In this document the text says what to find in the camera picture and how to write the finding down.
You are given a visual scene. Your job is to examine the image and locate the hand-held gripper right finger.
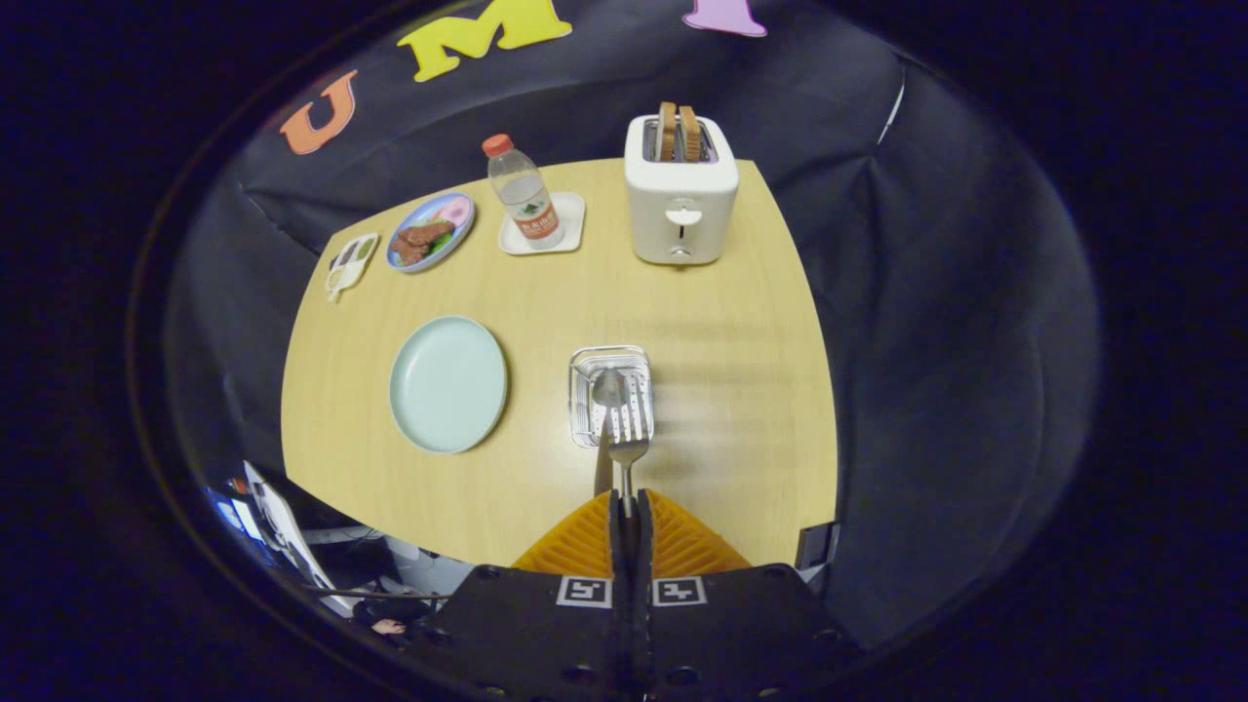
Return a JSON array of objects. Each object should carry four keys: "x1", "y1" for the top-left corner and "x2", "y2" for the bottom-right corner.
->
[{"x1": 632, "y1": 487, "x2": 866, "y2": 702}]

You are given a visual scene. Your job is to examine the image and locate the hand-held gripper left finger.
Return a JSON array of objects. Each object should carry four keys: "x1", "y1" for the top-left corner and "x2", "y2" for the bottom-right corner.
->
[{"x1": 405, "y1": 487, "x2": 635, "y2": 702}]

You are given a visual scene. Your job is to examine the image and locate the metal fork with wooden handle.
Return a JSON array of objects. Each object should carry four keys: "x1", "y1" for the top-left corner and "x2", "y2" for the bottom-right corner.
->
[{"x1": 606, "y1": 375, "x2": 652, "y2": 518}]

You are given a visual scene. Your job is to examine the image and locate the metal spoon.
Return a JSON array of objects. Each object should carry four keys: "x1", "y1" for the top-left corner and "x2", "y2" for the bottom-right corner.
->
[{"x1": 591, "y1": 368, "x2": 627, "y2": 496}]

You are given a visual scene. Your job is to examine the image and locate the black box at table edge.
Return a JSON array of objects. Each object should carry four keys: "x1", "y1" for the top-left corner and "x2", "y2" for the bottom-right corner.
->
[{"x1": 795, "y1": 522, "x2": 841, "y2": 571}]

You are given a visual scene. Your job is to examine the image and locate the silver foil tray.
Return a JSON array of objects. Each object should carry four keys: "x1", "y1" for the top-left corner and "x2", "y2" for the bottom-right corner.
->
[{"x1": 568, "y1": 344, "x2": 655, "y2": 449}]

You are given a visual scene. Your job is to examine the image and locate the light green plate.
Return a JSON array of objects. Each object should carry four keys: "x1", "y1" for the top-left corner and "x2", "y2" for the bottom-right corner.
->
[{"x1": 388, "y1": 315, "x2": 510, "y2": 455}]

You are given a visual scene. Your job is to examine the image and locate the brown meat pieces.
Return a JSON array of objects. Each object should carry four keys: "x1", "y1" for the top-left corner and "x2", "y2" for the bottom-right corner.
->
[{"x1": 395, "y1": 221, "x2": 456, "y2": 266}]

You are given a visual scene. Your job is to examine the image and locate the white divided sauce dish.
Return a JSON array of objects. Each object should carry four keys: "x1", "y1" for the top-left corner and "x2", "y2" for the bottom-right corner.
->
[{"x1": 325, "y1": 232, "x2": 380, "y2": 303}]

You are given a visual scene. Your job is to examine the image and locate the white square coaster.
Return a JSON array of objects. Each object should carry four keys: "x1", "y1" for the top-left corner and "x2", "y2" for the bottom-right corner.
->
[{"x1": 498, "y1": 191, "x2": 587, "y2": 256}]

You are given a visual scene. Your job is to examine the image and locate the blue patterned plate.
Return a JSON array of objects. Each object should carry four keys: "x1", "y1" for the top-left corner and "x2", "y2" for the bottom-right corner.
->
[{"x1": 386, "y1": 191, "x2": 477, "y2": 274}]

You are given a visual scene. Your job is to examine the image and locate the water bottle with red cap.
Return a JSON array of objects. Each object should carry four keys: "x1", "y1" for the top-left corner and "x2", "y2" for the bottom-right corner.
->
[{"x1": 482, "y1": 134, "x2": 566, "y2": 252}]

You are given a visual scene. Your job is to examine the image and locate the white toaster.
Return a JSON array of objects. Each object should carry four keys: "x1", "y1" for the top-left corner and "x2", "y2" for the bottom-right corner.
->
[{"x1": 624, "y1": 113, "x2": 740, "y2": 266}]

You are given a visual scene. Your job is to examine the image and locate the white frame stand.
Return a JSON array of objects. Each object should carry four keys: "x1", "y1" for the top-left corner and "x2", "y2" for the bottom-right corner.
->
[{"x1": 242, "y1": 460, "x2": 337, "y2": 615}]

